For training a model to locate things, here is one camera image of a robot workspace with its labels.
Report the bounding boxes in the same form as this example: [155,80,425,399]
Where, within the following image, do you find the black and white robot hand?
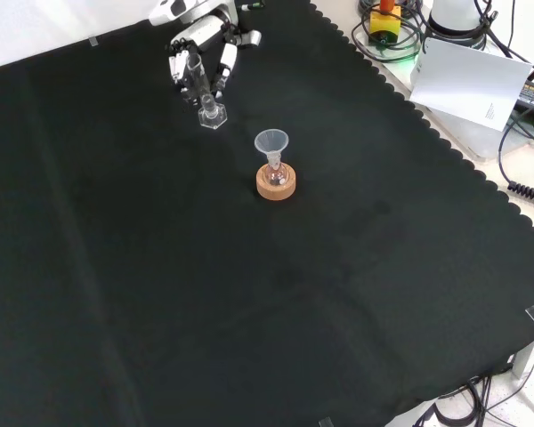
[167,13,263,113]

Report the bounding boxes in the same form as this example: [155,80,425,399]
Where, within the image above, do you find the clear glass graduated cylinder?
[186,53,229,131]

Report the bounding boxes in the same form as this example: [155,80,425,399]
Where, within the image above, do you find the clear round-bottom flask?
[266,156,287,187]

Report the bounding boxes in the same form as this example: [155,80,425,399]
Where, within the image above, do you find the clear plastic funnel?
[254,128,290,166]

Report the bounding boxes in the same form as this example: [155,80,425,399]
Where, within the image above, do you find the yellow stop button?
[368,0,403,47]

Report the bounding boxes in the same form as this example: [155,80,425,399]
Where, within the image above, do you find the black bench cloth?
[0,0,534,427]

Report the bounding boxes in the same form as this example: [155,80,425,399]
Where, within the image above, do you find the cork ring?
[255,163,298,202]

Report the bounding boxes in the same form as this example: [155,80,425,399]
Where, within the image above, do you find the black coiled cable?
[498,110,534,205]

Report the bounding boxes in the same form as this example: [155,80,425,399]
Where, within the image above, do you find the black floor cables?
[413,364,534,427]

